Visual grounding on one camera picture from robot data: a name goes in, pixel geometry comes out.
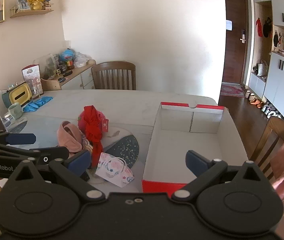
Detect blue globe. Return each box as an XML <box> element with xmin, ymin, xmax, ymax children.
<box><xmin>60</xmin><ymin>49</ymin><xmax>75</xmax><ymax>63</ymax></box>

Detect red and white carton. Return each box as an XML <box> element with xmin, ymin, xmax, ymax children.
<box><xmin>22</xmin><ymin>64</ymin><xmax>43</xmax><ymax>95</ymax></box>

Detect yellow and green tissue box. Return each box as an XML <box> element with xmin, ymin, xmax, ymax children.
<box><xmin>2</xmin><ymin>83</ymin><xmax>31</xmax><ymax>107</ymax></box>

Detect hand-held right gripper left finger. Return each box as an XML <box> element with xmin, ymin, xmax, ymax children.
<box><xmin>7</xmin><ymin>150</ymin><xmax>106</xmax><ymax>203</ymax></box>

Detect row of shoes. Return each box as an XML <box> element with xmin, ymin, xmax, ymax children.
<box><xmin>245</xmin><ymin>90</ymin><xmax>282</xmax><ymax>119</ymax></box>

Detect clear plastic bag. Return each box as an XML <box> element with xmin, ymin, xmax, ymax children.
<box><xmin>74</xmin><ymin>52</ymin><xmax>90</xmax><ymax>68</ymax></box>

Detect wooden dining chair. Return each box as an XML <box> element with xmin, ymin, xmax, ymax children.
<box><xmin>250</xmin><ymin>116</ymin><xmax>284</xmax><ymax>210</ymax></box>
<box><xmin>91</xmin><ymin>61</ymin><xmax>137</xmax><ymax>90</ymax></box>

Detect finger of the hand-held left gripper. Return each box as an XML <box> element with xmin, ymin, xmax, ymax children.
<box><xmin>0</xmin><ymin>144</ymin><xmax>70</xmax><ymax>167</ymax></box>
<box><xmin>0</xmin><ymin>130</ymin><xmax>36</xmax><ymax>145</ymax></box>

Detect dark brown door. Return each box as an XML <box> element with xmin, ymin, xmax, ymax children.
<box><xmin>222</xmin><ymin>0</ymin><xmax>250</xmax><ymax>84</ymax></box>

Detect white low cabinet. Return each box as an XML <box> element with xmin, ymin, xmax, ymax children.
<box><xmin>248</xmin><ymin>51</ymin><xmax>284</xmax><ymax>128</ymax></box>

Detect white tote bag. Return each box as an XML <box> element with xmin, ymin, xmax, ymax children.
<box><xmin>257</xmin><ymin>60</ymin><xmax>268</xmax><ymax>77</ymax></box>

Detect green mug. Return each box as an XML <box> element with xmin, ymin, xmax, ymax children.
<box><xmin>8</xmin><ymin>102</ymin><xmax>24</xmax><ymax>120</ymax></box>

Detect wooden top sideboard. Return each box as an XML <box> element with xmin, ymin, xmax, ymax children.
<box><xmin>41</xmin><ymin>64</ymin><xmax>96</xmax><ymax>90</ymax></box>

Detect wooden wall shelf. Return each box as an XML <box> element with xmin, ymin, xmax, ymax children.
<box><xmin>10</xmin><ymin>4</ymin><xmax>54</xmax><ymax>18</ymax></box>

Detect red patterned rug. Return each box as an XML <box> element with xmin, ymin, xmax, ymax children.
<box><xmin>220</xmin><ymin>84</ymin><xmax>245</xmax><ymax>98</ymax></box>

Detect clear display case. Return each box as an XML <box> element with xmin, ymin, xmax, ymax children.
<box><xmin>33</xmin><ymin>55</ymin><xmax>60</xmax><ymax>79</ymax></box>

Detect white cardboard box red trim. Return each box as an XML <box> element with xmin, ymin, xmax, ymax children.
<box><xmin>141</xmin><ymin>102</ymin><xmax>249</xmax><ymax>193</ymax></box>

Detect red knotted scarf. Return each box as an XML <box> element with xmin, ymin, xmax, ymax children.
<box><xmin>83</xmin><ymin>106</ymin><xmax>104</xmax><ymax>165</ymax></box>

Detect pink fleece hat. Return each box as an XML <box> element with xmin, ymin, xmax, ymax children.
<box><xmin>58</xmin><ymin>121</ymin><xmax>87</xmax><ymax>153</ymax></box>

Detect black and red hanging ornament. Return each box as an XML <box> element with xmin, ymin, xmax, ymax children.
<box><xmin>273</xmin><ymin>30</ymin><xmax>281</xmax><ymax>49</ymax></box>

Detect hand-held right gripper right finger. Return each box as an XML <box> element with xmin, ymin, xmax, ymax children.
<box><xmin>171</xmin><ymin>150</ymin><xmax>273</xmax><ymax>202</ymax></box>

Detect blue gloves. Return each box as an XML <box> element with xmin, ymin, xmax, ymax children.
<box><xmin>23</xmin><ymin>96</ymin><xmax>53</xmax><ymax>112</ymax></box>

